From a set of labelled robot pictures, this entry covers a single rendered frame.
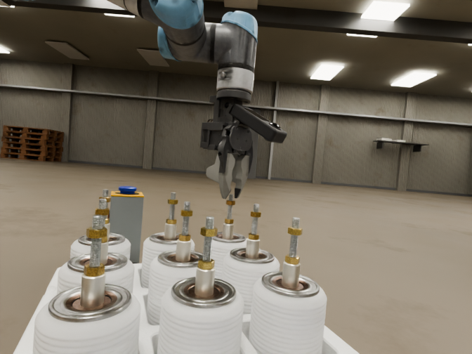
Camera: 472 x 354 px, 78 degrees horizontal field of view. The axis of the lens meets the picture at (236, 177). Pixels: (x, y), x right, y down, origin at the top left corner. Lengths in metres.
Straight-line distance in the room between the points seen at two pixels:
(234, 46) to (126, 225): 0.44
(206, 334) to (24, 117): 12.52
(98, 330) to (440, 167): 12.24
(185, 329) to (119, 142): 10.79
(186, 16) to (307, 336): 0.46
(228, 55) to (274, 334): 0.48
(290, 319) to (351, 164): 10.62
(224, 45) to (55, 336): 0.52
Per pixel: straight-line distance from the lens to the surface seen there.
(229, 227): 0.60
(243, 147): 0.60
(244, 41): 0.62
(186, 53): 0.62
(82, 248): 0.55
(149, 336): 0.43
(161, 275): 0.45
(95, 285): 0.34
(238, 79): 0.60
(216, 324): 0.34
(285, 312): 0.38
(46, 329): 0.33
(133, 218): 0.71
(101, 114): 11.41
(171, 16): 0.49
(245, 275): 0.48
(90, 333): 0.32
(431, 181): 12.24
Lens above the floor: 0.40
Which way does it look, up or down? 2 degrees down
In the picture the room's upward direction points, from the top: 5 degrees clockwise
